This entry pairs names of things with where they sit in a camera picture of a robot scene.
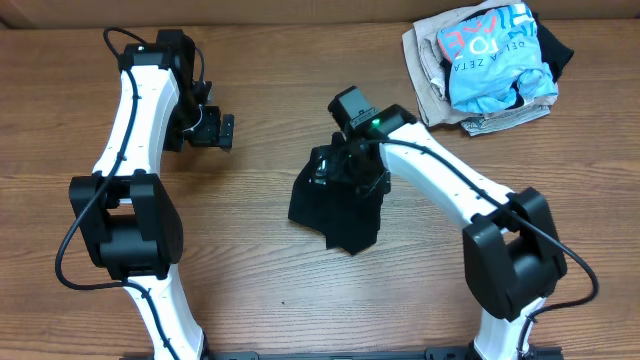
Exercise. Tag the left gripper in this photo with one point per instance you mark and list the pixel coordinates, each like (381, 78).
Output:
(226, 131)

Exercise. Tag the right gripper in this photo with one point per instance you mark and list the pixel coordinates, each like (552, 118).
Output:
(336, 168)

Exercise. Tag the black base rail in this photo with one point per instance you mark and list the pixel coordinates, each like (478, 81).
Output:
(433, 353)

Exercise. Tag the beige folded garment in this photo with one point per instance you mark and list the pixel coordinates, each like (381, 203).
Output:
(422, 55)

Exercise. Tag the light blue printed t-shirt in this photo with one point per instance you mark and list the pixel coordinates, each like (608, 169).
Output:
(495, 65)

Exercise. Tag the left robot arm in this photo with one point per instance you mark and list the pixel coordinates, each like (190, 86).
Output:
(128, 222)

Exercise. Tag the black t-shirt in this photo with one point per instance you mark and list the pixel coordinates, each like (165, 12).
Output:
(347, 219)

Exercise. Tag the grey patterned folded garment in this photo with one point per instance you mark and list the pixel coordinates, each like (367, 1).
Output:
(494, 122)

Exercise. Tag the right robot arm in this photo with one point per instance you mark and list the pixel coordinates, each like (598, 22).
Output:
(512, 257)

